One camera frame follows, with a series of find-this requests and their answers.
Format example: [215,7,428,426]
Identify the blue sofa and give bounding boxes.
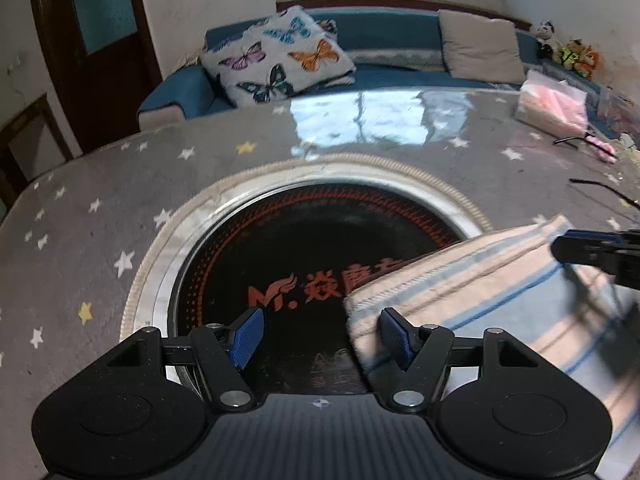
[137,7,603,133]

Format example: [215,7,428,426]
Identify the orange plush toy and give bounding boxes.
[557,37,602,79]

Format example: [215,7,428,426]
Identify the panda plush toy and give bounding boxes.
[536,20,559,59]

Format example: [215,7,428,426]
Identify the blue striped sweatshirt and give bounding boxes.
[342,214,640,463]

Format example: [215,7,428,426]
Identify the grey star tablecloth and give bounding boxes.
[0,87,640,480]

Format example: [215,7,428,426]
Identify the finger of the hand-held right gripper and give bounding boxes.
[551,236,640,291]
[566,229,640,249]

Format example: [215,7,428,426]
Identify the butterfly print pillow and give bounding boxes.
[200,6,357,109]

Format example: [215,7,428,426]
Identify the wooden side table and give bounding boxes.
[0,92,76,222]

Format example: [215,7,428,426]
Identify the black eyeglasses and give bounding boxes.
[552,130,640,209]

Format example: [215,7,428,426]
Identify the brown wooden door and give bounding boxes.
[27,0,164,152]

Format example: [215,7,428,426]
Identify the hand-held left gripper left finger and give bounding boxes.
[106,306,266,412]

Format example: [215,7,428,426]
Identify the round built-in induction cooker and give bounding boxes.
[120,157,497,397]

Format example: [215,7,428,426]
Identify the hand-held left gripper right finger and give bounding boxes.
[378,308,539,412]

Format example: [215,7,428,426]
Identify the beige pillow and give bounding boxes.
[437,9,527,85]

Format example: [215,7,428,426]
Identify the pink tissue pack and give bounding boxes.
[515,71,592,139]

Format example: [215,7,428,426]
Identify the clear floral bag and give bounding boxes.
[597,87,640,137]

